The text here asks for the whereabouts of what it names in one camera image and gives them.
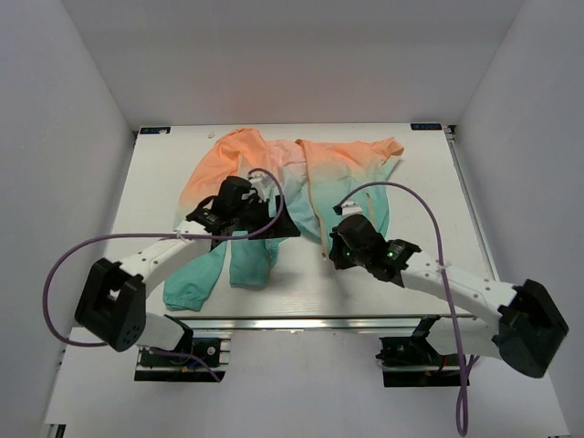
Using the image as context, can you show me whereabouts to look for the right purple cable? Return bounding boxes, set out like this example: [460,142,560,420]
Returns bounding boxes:
[337,181,480,437]

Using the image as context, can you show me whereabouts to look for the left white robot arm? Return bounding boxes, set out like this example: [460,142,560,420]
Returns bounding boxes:
[75,189,300,364]

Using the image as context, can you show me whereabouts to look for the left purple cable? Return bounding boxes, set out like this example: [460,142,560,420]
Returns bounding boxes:
[42,167,286,383]

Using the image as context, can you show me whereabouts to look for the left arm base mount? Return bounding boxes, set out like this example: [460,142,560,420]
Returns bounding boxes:
[134,332,231,383]

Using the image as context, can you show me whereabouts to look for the orange and teal jacket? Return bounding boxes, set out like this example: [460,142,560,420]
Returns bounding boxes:
[162,129,404,311]

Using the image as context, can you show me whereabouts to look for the left blue corner label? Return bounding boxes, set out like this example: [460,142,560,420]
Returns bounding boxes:
[139,126,171,135]

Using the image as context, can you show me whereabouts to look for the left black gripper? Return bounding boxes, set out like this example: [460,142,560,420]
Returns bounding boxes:
[232,195,300,240]

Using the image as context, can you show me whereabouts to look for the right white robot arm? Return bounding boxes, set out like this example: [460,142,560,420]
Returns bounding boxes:
[329,214,568,379]

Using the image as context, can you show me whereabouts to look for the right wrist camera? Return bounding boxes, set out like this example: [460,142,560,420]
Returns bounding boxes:
[333,200,363,222]

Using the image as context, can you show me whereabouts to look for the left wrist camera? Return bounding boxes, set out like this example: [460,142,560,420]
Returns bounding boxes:
[217,174,273,207]

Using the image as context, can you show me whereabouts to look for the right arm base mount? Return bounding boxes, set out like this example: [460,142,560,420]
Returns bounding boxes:
[375,337,460,388]

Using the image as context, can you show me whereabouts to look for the right blue corner label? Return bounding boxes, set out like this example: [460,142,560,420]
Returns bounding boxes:
[410,122,443,131]

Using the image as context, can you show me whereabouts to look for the purple cable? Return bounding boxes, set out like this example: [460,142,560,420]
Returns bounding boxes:
[337,181,480,437]
[42,167,286,383]

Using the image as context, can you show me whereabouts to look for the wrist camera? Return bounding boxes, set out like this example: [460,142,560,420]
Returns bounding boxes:
[217,174,273,207]
[333,200,363,222]

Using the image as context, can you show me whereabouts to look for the blue corner label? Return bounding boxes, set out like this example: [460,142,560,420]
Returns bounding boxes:
[139,126,171,135]
[410,122,443,131]

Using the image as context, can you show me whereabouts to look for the white front panel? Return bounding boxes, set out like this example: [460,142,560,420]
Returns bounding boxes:
[43,326,571,438]

